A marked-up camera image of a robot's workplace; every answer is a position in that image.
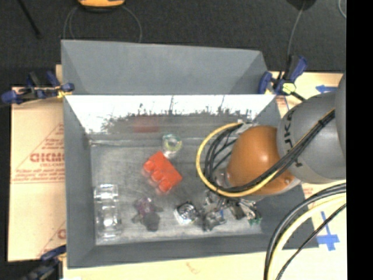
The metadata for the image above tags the small clear glass cup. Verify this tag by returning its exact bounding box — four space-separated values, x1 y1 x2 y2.
161 133 183 159

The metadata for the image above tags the red toy building block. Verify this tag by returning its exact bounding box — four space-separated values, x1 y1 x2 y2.
142 150 184 195

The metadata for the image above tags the silver round metal thing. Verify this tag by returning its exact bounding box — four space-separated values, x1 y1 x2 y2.
174 201 199 226

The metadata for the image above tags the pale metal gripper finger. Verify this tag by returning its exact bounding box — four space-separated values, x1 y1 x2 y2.
202 211 227 232
203 191 224 213

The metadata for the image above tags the clear glass jar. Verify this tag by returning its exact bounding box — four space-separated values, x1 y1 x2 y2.
93 183 124 240

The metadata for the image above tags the grey metal bin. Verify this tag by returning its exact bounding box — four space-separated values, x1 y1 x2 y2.
60 39 319 268

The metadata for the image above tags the purple and grey toy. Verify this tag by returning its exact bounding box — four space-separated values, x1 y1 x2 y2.
131 196 164 232

